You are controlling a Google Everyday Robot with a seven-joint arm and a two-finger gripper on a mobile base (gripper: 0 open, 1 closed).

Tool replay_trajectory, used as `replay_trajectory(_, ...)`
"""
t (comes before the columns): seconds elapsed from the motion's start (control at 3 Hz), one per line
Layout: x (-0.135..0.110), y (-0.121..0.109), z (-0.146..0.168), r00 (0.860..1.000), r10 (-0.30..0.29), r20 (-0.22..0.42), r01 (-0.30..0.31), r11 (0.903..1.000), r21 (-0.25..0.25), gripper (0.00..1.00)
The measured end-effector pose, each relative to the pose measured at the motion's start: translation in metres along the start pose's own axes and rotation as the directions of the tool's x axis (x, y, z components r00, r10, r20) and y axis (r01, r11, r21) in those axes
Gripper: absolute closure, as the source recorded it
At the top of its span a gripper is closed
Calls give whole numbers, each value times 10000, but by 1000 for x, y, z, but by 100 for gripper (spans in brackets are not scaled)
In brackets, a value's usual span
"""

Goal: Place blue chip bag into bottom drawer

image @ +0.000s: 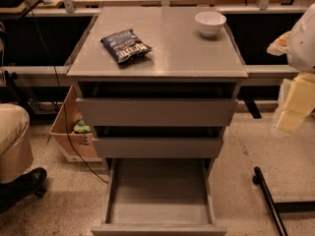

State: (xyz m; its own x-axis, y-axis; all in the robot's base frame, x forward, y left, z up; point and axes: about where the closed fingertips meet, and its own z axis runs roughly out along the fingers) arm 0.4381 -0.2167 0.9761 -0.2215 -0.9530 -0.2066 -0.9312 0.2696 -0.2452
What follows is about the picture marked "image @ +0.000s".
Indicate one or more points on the green toy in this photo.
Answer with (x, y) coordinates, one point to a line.
(81, 128)

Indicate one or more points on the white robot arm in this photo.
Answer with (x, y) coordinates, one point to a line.
(301, 48)

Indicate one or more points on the blue chip bag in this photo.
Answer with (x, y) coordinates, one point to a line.
(125, 45)

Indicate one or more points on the person leg beige trousers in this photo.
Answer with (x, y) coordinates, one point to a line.
(15, 145)

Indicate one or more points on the middle grey drawer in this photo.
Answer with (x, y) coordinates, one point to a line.
(158, 142)

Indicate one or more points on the bottom grey drawer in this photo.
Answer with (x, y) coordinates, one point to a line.
(158, 197)

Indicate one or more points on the cardboard box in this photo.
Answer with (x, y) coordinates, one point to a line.
(73, 146)

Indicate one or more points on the top grey drawer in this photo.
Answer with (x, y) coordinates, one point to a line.
(157, 104)

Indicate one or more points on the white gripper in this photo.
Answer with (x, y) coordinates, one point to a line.
(302, 46)

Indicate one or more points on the grey drawer cabinet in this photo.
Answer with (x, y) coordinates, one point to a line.
(180, 53)

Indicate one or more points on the white bowl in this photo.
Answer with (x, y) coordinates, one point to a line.
(209, 23)

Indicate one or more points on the black shoe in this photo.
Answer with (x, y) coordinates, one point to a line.
(31, 183)

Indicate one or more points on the grey drawer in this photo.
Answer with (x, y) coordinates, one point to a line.
(158, 142)
(157, 104)
(158, 197)

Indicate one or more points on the black metal stand leg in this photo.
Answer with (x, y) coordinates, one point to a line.
(258, 179)

